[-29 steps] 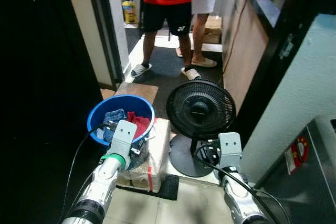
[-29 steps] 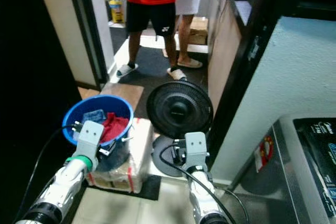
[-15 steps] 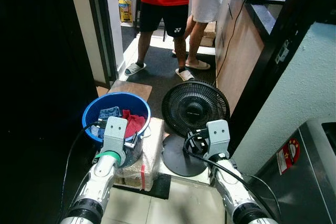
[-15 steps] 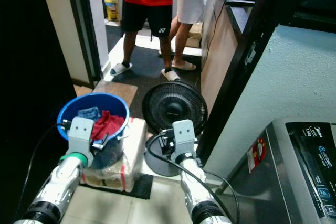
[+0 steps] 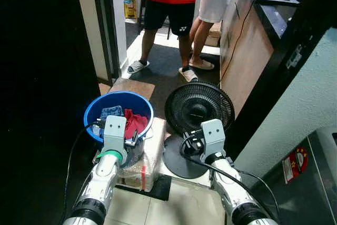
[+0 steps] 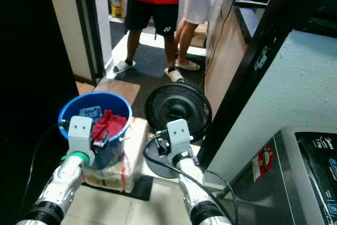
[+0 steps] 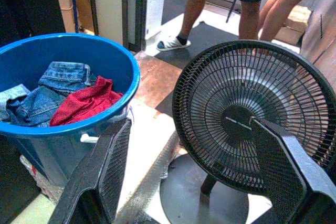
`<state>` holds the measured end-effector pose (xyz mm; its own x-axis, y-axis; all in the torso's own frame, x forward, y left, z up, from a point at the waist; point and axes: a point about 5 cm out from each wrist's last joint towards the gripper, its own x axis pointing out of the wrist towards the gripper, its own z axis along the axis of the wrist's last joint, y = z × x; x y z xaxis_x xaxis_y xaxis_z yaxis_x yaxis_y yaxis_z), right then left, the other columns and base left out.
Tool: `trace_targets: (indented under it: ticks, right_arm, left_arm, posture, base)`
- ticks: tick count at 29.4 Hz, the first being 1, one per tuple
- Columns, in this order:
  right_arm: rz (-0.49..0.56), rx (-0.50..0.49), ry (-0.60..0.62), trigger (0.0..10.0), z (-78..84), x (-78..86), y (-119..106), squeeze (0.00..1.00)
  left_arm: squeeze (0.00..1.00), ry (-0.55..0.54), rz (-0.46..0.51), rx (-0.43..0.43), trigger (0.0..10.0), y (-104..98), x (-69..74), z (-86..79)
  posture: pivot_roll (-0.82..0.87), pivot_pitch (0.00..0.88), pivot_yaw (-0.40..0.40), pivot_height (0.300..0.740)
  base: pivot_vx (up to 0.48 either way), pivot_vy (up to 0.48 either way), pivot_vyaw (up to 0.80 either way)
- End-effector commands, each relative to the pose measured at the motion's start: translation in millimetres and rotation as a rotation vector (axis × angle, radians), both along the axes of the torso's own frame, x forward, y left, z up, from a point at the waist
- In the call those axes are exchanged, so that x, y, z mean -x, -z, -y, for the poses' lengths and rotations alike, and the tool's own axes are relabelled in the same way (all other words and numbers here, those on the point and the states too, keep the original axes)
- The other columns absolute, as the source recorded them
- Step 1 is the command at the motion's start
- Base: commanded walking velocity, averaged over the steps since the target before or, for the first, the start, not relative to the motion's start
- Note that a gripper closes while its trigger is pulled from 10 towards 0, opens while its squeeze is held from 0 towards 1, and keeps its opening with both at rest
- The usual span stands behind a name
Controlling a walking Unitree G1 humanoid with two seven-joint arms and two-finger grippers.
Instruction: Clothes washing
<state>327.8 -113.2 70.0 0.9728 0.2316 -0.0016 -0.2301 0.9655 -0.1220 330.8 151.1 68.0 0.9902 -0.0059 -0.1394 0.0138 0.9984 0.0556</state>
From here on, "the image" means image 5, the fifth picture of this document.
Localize bubble-wrapped box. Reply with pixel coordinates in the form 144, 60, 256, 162
95, 117, 167, 193

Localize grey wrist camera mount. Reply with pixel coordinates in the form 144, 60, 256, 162
201, 119, 227, 158
103, 115, 128, 155

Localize blue denim jeans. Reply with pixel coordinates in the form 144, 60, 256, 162
98, 105, 125, 131

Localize black and white door jamb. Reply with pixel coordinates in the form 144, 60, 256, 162
91, 0, 128, 84

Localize yellow bottle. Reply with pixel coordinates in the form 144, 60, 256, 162
123, 0, 138, 19

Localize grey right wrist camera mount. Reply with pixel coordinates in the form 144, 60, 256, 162
201, 119, 227, 158

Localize thin black hanging cable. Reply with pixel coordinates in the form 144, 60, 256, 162
218, 0, 260, 87

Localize wood cabinet with black counter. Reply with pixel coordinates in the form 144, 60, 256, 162
218, 0, 316, 119

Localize brown wooden board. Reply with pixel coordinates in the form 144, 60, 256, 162
107, 77, 156, 102

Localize blue plastic bucket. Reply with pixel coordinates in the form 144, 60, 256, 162
83, 91, 155, 169

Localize black floor fan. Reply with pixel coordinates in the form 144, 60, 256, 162
164, 82, 236, 180

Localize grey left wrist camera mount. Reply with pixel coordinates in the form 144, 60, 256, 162
103, 115, 128, 155

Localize red garment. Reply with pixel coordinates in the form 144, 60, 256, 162
123, 109, 150, 141

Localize grey washing machine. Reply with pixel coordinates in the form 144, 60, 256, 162
252, 127, 337, 225

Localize brown cardboard box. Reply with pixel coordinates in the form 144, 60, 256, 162
204, 22, 222, 47

